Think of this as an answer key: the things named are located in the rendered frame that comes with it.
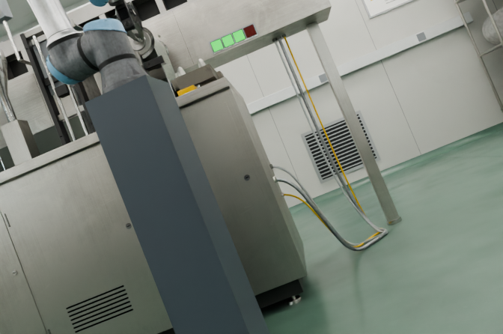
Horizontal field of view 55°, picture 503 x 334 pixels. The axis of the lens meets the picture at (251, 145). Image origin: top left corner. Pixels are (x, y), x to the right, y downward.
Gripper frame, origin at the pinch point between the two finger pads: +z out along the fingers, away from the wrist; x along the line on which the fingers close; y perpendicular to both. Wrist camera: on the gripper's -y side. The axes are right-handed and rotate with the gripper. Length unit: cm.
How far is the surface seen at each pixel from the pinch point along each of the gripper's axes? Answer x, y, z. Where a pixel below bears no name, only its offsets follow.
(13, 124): 72, 0, 14
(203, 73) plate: -19.9, -18.8, 16.2
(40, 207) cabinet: 56, -55, 17
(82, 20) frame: 32, 50, 7
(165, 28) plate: -6.7, 33.2, 20.4
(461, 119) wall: -204, 95, 272
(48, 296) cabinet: 66, -80, 38
